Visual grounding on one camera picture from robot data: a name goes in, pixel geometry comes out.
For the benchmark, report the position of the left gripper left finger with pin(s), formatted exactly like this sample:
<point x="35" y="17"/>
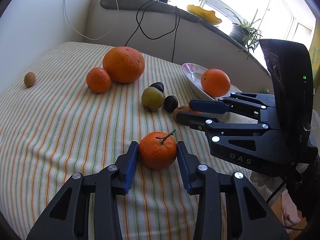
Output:
<point x="67" y="214"/>

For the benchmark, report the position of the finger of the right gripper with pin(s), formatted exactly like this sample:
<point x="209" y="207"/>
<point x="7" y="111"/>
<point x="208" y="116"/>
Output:
<point x="245" y="104"/>
<point x="210" y="124"/>

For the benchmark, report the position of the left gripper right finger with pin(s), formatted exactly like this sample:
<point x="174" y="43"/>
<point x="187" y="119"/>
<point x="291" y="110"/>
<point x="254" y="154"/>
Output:
<point x="248" y="215"/>

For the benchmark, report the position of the medium orange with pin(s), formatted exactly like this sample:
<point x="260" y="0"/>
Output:
<point x="215" y="82"/>

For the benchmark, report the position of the dark plum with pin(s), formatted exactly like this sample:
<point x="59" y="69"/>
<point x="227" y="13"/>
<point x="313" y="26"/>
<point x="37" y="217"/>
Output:
<point x="170" y="103"/>
<point x="158" y="85"/>

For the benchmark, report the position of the mandarin with stem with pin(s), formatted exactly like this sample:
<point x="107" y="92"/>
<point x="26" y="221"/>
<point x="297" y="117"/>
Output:
<point x="158" y="150"/>

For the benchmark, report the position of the green round fruit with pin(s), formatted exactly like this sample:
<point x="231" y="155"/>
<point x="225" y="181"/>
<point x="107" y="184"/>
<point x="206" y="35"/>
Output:
<point x="152" y="99"/>

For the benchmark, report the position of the large orange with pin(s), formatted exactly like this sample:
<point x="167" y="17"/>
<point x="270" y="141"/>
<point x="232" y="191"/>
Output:
<point x="124" y="64"/>

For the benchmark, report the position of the small mandarin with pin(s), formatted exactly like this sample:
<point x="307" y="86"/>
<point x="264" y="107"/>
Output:
<point x="98" y="80"/>

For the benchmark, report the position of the small brown fruit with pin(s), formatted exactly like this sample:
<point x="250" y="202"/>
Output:
<point x="183" y="109"/>

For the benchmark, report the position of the right hand white glove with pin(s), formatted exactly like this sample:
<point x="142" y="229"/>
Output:
<point x="272" y="182"/>

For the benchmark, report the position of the floral white plate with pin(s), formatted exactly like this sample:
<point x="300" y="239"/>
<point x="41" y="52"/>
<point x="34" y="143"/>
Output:
<point x="193" y="72"/>

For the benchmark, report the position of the potted spider plant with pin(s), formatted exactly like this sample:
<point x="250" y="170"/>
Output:
<point x="245" y="33"/>

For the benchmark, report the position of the yellow bowl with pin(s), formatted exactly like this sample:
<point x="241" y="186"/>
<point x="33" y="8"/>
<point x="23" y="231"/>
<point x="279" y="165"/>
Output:
<point x="207" y="15"/>

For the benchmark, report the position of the striped tablecloth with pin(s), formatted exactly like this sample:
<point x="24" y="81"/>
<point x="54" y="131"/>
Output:
<point x="59" y="127"/>

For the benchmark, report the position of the brown kiwi fruit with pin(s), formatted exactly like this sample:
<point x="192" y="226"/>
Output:
<point x="29" y="79"/>

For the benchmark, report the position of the grey sill cushion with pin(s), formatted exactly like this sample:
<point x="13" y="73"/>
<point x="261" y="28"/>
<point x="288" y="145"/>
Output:
<point x="160" y="7"/>

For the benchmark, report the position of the right black camera box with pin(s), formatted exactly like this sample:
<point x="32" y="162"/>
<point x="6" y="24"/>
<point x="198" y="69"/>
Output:
<point x="290" y="67"/>

